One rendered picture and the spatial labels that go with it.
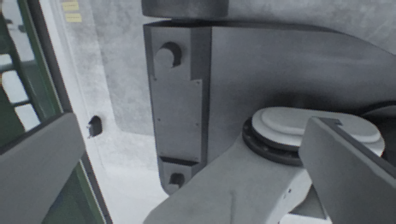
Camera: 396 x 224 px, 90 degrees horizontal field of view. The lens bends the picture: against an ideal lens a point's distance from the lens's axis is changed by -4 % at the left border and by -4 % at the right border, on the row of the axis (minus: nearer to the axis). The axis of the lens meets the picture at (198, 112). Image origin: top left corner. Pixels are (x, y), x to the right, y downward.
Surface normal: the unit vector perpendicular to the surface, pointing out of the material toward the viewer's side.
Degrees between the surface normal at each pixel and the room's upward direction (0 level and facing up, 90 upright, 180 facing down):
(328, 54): 0
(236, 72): 0
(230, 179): 90
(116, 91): 0
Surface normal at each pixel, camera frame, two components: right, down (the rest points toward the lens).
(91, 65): -0.22, 0.47
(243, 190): 0.01, -0.88
